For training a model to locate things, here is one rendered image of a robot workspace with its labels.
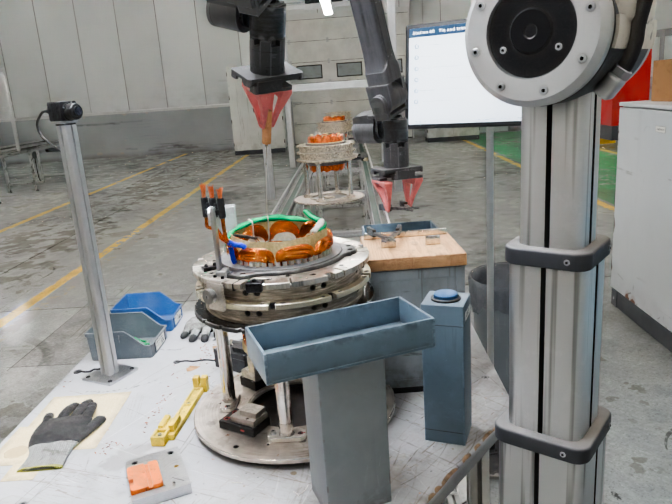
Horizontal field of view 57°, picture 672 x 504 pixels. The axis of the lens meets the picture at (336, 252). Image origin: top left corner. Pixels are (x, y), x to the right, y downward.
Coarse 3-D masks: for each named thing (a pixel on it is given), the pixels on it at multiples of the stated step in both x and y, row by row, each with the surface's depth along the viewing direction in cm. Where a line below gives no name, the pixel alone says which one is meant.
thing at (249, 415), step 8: (240, 408) 113; (248, 408) 111; (256, 408) 111; (264, 408) 111; (232, 416) 111; (240, 416) 110; (248, 416) 110; (256, 416) 109; (264, 416) 111; (248, 424) 109; (256, 424) 109
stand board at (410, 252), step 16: (368, 240) 132; (400, 240) 130; (416, 240) 129; (448, 240) 127; (384, 256) 119; (400, 256) 118; (416, 256) 117; (432, 256) 117; (448, 256) 117; (464, 256) 117
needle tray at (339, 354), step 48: (288, 336) 90; (336, 336) 92; (384, 336) 84; (432, 336) 87; (336, 384) 84; (384, 384) 87; (336, 432) 86; (384, 432) 89; (336, 480) 88; (384, 480) 91
